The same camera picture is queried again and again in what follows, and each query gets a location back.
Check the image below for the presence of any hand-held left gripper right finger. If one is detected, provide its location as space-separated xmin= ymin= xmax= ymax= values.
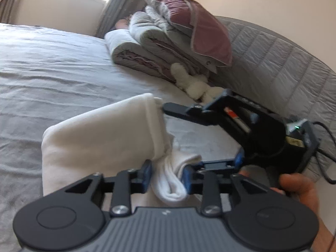
xmin=183 ymin=165 xmax=273 ymax=216

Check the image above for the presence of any bed with grey sheet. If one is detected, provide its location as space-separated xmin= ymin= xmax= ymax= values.
xmin=0 ymin=22 xmax=324 ymax=252

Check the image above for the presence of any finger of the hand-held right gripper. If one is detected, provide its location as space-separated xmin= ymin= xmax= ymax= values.
xmin=163 ymin=102 xmax=210 ymax=124
xmin=201 ymin=148 xmax=245 ymax=173

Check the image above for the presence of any light grey folded quilt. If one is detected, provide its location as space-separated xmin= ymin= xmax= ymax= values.
xmin=104 ymin=29 xmax=182 ymax=83

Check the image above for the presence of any pinkish cloth bundle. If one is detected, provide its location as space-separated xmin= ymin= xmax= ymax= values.
xmin=115 ymin=16 xmax=132 ymax=30

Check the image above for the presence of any white plush toy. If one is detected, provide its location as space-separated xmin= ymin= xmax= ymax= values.
xmin=171 ymin=63 xmax=224 ymax=103

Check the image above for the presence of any grey quilted headboard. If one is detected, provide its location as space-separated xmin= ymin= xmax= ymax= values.
xmin=214 ymin=16 xmax=336 ymax=182

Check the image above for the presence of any person's right forearm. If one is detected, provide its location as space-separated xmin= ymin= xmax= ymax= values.
xmin=316 ymin=215 xmax=334 ymax=252

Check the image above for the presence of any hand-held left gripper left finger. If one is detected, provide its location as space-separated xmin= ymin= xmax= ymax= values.
xmin=64 ymin=160 xmax=153 ymax=217

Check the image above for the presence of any black cable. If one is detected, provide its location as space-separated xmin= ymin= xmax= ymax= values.
xmin=311 ymin=121 xmax=336 ymax=185

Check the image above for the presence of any purple pillow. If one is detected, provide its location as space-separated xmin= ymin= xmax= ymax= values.
xmin=141 ymin=0 xmax=233 ymax=68

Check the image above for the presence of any white sweatshirt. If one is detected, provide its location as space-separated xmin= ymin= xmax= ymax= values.
xmin=42 ymin=93 xmax=203 ymax=208

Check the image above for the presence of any person's right hand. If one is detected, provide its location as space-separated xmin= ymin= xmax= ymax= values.
xmin=240 ymin=170 xmax=320 ymax=238

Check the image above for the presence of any grey curtain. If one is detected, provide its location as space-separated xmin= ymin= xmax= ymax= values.
xmin=0 ymin=0 xmax=33 ymax=25
xmin=96 ymin=0 xmax=174 ymax=39

